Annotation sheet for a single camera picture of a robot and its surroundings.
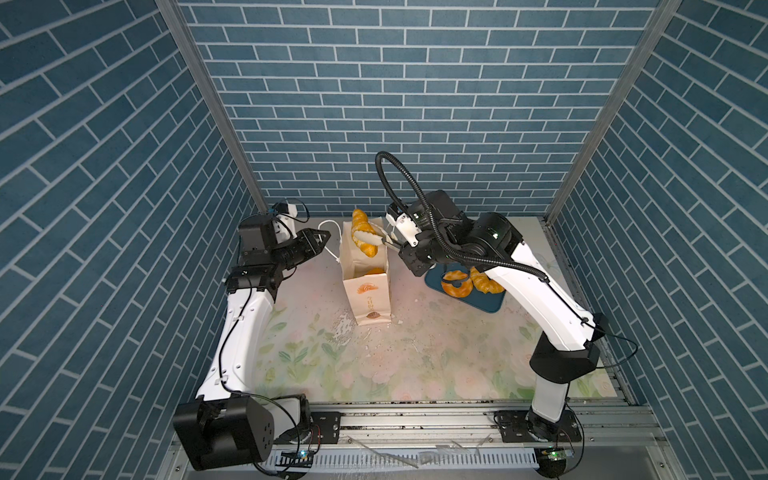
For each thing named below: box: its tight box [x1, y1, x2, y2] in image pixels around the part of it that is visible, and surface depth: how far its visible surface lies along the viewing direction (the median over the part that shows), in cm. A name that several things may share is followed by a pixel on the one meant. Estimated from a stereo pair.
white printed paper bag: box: [340, 221, 392, 326], surface depth 81 cm
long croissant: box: [351, 208, 378, 258], surface depth 77 cm
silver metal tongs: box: [354, 224, 402, 251], surface depth 71 cm
